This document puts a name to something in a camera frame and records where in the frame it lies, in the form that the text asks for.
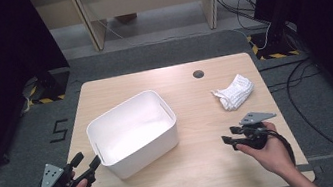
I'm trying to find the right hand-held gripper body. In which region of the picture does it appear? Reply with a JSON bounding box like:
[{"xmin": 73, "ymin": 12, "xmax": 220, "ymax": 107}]
[{"xmin": 235, "ymin": 108, "xmax": 282, "ymax": 154}]

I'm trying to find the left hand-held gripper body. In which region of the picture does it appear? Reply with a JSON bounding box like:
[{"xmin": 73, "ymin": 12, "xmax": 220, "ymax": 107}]
[{"xmin": 33, "ymin": 159, "xmax": 79, "ymax": 187}]

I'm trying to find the white waffle cloth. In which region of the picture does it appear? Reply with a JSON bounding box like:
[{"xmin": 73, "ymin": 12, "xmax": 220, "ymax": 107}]
[{"xmin": 208, "ymin": 71, "xmax": 258, "ymax": 114}]

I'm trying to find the white plastic storage bin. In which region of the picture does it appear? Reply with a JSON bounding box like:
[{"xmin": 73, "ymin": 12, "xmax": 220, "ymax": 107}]
[{"xmin": 81, "ymin": 86, "xmax": 186, "ymax": 185}]

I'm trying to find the person's right hand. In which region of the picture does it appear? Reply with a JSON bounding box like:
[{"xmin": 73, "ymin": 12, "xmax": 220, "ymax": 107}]
[{"xmin": 232, "ymin": 118, "xmax": 299, "ymax": 183}]

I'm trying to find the grey tape piece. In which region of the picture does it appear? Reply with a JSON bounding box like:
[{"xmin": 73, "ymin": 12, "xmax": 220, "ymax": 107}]
[{"xmin": 295, "ymin": 160, "xmax": 323, "ymax": 178}]

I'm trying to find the round table grommet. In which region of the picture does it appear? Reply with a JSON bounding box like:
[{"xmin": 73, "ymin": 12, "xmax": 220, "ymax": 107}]
[{"xmin": 191, "ymin": 68, "xmax": 205, "ymax": 80}]

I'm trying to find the black stand base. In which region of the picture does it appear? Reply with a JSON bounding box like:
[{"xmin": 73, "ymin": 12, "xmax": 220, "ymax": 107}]
[
  {"xmin": 244, "ymin": 20, "xmax": 303, "ymax": 64},
  {"xmin": 21, "ymin": 66, "xmax": 75, "ymax": 108}
]

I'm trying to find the dark brown object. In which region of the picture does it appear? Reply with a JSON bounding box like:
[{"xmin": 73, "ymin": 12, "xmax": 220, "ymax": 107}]
[{"xmin": 115, "ymin": 12, "xmax": 139, "ymax": 25}]

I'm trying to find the right hand-held gripper cable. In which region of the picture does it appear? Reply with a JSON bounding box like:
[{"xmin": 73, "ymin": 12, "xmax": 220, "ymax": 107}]
[{"xmin": 262, "ymin": 125, "xmax": 298, "ymax": 171}]

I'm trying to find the long black floor cable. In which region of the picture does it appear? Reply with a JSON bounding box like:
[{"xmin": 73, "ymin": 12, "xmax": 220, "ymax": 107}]
[{"xmin": 282, "ymin": 53, "xmax": 333, "ymax": 187}]

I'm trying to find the short white cable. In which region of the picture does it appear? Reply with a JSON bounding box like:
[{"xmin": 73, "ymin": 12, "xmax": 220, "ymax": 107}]
[{"xmin": 253, "ymin": 22, "xmax": 277, "ymax": 52}]

